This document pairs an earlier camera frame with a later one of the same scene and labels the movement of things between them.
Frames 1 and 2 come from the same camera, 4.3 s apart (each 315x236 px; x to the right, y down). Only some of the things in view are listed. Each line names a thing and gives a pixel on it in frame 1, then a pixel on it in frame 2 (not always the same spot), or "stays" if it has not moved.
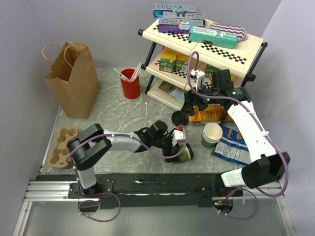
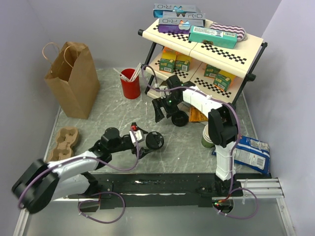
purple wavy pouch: (241, 33) stays
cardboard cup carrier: (58, 158) stays
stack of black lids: (179, 118) stays
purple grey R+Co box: (179, 25) stays
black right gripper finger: (187, 107) → (159, 114)
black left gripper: (168, 152) → (142, 151)
